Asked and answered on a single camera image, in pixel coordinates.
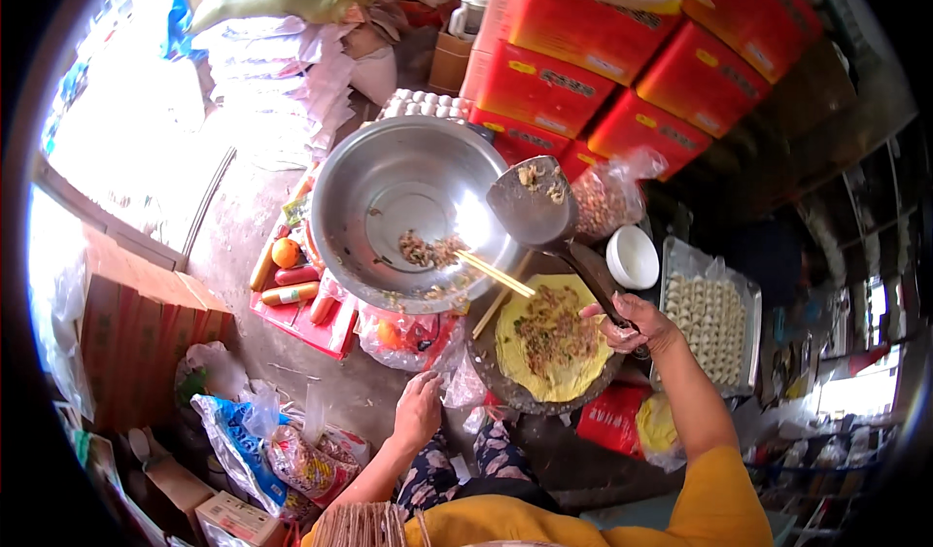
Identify person's right hand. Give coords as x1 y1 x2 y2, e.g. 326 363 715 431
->
579 292 684 356

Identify person's left hand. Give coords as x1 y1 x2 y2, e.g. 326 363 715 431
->
393 370 444 451

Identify steel cleaver with dark handle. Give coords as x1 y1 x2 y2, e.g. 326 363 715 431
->
486 155 650 360

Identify crumpled clear plastic bag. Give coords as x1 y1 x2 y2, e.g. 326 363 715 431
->
440 356 488 411

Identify plastic bag with red contents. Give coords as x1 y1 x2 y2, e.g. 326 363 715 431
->
356 302 469 374

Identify minced filling on crepe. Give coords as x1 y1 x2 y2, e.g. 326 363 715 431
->
513 285 600 382

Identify round dark chopping board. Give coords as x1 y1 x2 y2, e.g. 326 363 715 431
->
466 250 629 417

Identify small white bowl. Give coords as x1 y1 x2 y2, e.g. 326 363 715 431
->
605 225 661 291

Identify person's legs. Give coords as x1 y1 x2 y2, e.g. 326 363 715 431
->
397 421 561 516

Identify tray of white dumplings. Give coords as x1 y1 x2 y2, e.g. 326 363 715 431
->
651 237 763 400

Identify wooden stick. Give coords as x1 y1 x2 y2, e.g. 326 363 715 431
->
471 252 534 341

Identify yellow egg crepe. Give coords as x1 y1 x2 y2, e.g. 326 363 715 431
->
495 273 618 404

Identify bagged stack of yellow crepes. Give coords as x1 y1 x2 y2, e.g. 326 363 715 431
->
635 392 688 474

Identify clear bag of peanuts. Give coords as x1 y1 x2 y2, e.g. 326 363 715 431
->
570 148 669 246

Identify flat red box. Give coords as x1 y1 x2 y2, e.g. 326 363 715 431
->
248 174 360 361

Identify pair of wooden chopsticks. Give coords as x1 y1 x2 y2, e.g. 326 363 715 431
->
455 249 537 299

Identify minced filling in bowl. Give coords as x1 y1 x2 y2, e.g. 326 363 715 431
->
398 230 472 270

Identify printed bag of beans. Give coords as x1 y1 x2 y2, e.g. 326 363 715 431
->
265 423 363 510

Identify bundle of bamboo sticks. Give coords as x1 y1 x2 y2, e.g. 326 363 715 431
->
312 501 432 547

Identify orange sausage with green label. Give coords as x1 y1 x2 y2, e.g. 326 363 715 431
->
260 282 322 308

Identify person's body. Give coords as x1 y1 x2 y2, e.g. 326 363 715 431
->
301 445 778 547

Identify red sausage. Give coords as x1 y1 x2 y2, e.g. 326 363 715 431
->
273 265 322 287

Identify orange fruit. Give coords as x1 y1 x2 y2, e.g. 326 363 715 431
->
271 237 302 270

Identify blue and white plastic bag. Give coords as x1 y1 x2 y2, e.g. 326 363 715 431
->
190 393 294 519

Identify large steel mixing bowl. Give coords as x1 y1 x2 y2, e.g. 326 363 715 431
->
310 116 523 315

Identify crumpled white plastic bag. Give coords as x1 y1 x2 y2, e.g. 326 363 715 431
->
174 341 250 404

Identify cluttered metal shelf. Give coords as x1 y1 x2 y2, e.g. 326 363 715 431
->
743 270 908 547

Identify small white printed carton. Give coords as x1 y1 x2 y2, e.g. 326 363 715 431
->
194 491 287 547

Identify stack of red cartons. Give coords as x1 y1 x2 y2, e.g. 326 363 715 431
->
459 0 826 185

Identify open cardboard box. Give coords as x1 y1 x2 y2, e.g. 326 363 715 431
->
140 451 217 535

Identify tray of white eggs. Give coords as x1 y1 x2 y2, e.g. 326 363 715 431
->
375 88 476 123

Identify large brown cardboard carton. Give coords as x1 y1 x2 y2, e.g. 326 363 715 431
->
79 222 236 433

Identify small brown cardboard box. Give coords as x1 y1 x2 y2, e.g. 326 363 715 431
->
428 32 476 98

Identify white plastic jug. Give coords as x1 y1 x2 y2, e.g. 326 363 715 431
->
448 0 491 42

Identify heap of white sacks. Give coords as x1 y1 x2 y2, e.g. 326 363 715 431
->
188 0 400 174

